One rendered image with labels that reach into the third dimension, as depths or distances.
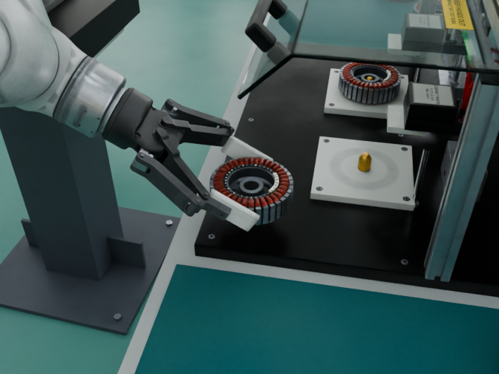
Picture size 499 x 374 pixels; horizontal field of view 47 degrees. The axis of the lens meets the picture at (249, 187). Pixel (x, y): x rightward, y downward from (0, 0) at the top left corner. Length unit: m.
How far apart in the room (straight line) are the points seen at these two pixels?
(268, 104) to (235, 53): 1.93
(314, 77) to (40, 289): 1.06
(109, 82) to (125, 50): 2.36
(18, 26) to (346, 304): 0.49
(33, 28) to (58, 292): 1.31
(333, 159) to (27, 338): 1.10
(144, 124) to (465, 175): 0.39
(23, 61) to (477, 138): 0.45
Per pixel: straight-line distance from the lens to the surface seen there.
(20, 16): 0.56
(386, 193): 0.87
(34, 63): 0.57
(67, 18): 1.33
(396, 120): 0.85
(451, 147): 0.92
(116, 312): 1.71
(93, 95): 0.72
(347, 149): 0.95
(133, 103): 0.73
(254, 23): 0.66
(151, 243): 1.88
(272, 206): 0.73
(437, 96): 0.84
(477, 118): 0.63
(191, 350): 0.70
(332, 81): 1.13
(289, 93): 1.11
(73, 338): 1.71
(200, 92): 2.66
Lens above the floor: 1.33
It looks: 39 degrees down
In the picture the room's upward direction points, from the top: straight up
